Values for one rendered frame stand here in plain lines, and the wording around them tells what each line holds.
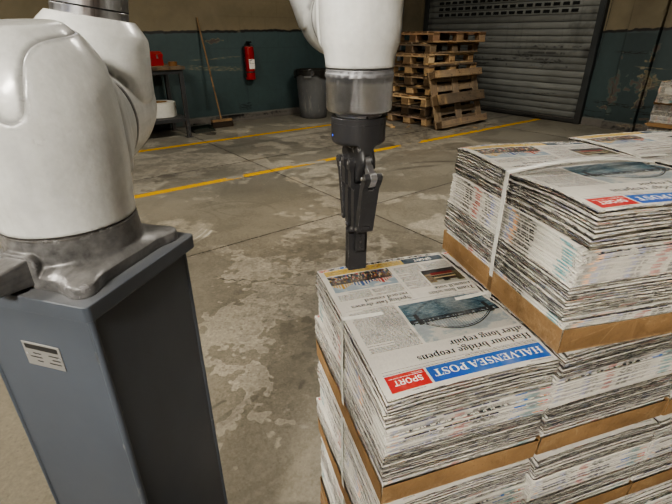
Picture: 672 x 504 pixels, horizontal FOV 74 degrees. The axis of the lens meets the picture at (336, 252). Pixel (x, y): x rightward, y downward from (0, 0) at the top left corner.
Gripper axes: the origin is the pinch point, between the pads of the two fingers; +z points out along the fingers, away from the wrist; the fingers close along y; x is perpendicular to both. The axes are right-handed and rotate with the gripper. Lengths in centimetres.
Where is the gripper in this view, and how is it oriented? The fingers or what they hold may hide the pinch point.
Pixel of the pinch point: (356, 247)
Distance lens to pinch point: 69.4
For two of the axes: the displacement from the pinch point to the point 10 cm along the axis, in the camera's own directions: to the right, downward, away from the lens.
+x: -9.5, 1.4, -2.7
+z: 0.0, 9.0, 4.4
